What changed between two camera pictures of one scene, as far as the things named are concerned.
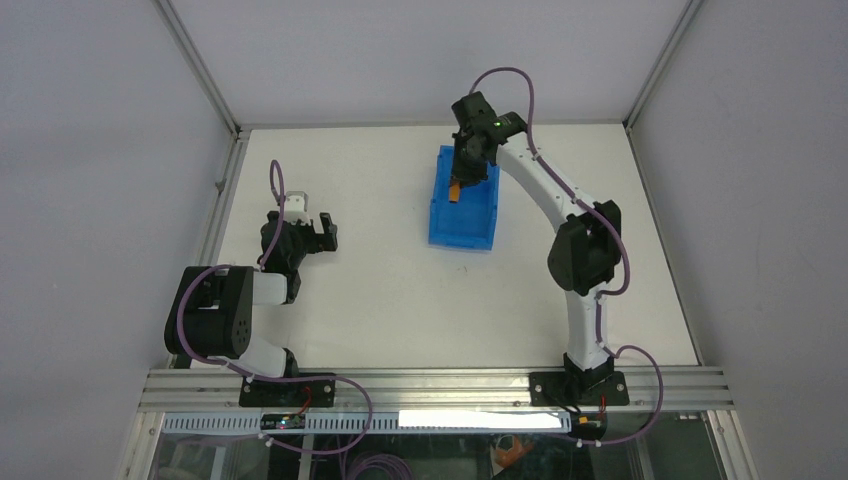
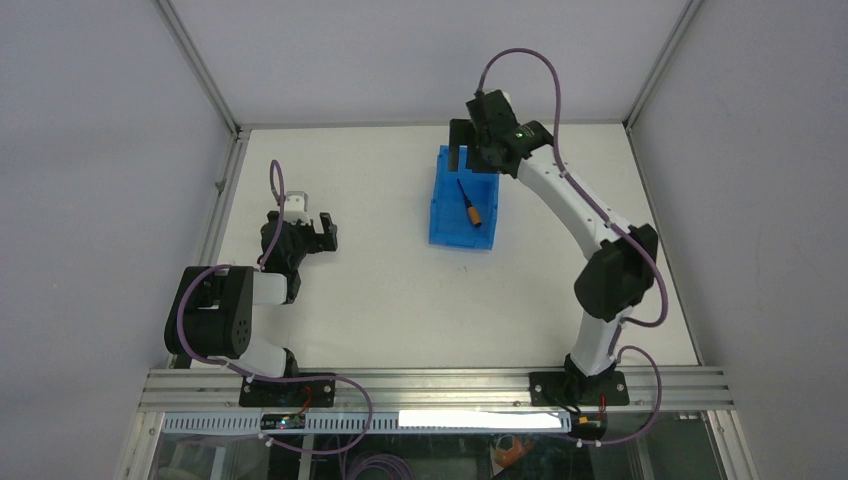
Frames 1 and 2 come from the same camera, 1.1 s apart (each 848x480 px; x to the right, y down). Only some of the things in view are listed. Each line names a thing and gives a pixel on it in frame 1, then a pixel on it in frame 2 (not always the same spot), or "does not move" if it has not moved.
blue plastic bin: [470, 222] does not move
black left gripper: [317, 241] does not move
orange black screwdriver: [454, 193] -> [472, 210]
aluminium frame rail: [430, 390] does not move
